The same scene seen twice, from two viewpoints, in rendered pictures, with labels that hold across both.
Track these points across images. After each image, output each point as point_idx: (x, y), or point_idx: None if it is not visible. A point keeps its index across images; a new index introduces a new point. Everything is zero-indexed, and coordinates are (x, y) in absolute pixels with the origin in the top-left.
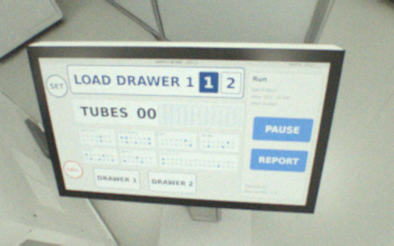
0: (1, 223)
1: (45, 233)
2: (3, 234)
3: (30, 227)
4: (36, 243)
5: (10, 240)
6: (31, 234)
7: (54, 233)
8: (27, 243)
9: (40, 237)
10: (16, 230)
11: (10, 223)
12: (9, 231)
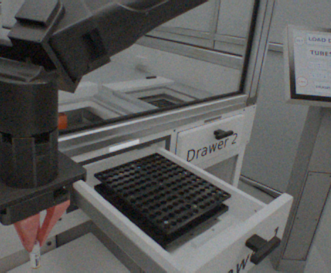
0: (253, 110)
1: (241, 161)
2: (246, 125)
3: (249, 137)
4: (230, 171)
5: (242, 137)
6: (241, 151)
7: (240, 170)
8: (231, 163)
9: (238, 163)
10: (248, 129)
11: (253, 116)
12: (248, 126)
